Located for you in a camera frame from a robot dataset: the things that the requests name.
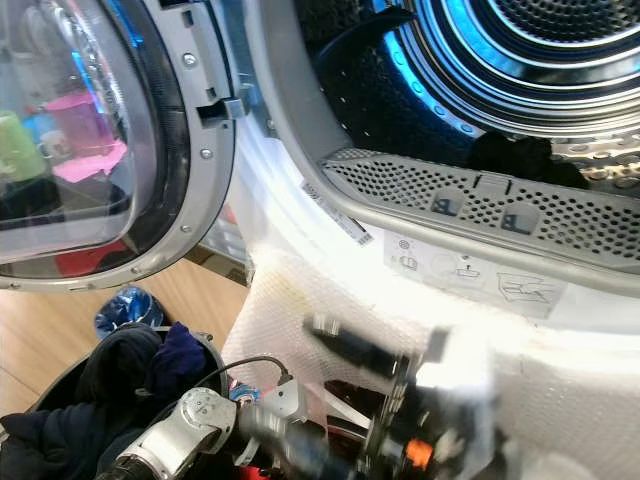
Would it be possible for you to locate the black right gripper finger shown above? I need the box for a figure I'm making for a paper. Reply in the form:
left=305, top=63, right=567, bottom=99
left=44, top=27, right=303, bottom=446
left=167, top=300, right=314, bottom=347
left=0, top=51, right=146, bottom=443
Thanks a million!
left=303, top=313, right=413, bottom=381
left=240, top=405, right=361, bottom=480

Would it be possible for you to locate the white washing machine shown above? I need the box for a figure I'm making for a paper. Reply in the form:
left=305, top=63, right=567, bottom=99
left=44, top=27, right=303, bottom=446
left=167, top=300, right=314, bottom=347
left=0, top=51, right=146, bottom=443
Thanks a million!
left=200, top=0, right=640, bottom=331

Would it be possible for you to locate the white instruction sticker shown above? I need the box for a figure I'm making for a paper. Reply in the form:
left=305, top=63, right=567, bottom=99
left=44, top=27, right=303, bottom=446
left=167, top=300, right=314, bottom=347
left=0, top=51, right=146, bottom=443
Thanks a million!
left=382, top=232, right=566, bottom=306

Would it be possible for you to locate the white barcode label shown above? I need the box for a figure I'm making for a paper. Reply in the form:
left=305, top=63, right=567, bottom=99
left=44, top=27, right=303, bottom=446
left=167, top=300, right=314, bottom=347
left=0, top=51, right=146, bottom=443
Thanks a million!
left=300, top=180, right=373, bottom=246

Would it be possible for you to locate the navy purple garment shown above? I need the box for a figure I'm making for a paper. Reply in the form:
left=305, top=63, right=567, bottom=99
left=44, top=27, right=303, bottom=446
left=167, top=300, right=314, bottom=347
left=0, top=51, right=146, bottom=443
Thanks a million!
left=150, top=320, right=209, bottom=396

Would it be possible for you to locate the grey perforated filter panel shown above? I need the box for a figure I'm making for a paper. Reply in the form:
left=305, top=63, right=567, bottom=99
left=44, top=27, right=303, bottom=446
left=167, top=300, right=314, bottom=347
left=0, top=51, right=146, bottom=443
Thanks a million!
left=318, top=148, right=640, bottom=271

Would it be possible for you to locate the dark blue garment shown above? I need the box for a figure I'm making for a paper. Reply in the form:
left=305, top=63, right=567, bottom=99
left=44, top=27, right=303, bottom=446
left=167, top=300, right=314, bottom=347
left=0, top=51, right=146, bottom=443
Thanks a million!
left=0, top=400, right=161, bottom=480

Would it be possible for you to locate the blue lined waste bin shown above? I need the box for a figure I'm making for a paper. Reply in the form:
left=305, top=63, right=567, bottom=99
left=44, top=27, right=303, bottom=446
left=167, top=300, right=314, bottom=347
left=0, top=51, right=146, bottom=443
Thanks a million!
left=95, top=286, right=166, bottom=341

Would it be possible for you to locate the black laundry basket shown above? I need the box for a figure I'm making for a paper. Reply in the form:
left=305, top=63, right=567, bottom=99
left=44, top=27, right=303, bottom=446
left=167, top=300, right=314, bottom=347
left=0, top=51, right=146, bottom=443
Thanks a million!
left=50, top=330, right=226, bottom=480

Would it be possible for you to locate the grey-rimmed glass washer door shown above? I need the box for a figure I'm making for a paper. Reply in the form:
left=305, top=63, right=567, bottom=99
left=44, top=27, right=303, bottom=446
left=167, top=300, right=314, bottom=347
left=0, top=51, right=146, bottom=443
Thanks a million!
left=0, top=0, right=239, bottom=293

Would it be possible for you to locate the black garment in drum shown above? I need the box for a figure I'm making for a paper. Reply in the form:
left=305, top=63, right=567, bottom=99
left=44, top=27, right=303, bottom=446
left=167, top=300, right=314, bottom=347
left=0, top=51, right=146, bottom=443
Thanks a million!
left=468, top=130, right=591, bottom=191

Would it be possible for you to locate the green cup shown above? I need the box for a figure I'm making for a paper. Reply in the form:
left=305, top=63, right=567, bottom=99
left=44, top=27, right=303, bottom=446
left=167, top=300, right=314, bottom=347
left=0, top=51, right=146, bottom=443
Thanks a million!
left=0, top=110, right=49, bottom=183

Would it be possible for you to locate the steel washer drum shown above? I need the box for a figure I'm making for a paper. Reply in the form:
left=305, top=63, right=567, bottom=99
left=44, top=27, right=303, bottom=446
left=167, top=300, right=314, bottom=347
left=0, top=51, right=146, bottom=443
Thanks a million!
left=295, top=0, right=640, bottom=191

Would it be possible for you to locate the pink translucent cup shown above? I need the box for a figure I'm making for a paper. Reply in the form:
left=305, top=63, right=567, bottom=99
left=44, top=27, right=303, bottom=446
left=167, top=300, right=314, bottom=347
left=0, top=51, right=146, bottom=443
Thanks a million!
left=45, top=90, right=113, bottom=156

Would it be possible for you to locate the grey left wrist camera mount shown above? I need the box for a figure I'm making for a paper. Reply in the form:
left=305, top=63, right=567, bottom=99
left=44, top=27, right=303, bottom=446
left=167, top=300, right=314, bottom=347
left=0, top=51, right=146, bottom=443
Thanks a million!
left=253, top=378, right=311, bottom=446

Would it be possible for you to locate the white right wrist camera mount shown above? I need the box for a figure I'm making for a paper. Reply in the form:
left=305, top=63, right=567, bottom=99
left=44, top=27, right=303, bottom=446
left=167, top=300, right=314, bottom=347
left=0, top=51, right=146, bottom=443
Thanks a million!
left=415, top=325, right=501, bottom=471

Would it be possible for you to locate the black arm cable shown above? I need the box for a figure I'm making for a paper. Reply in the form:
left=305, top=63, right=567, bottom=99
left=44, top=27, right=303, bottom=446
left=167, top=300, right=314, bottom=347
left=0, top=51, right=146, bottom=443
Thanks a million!
left=195, top=355, right=293, bottom=396

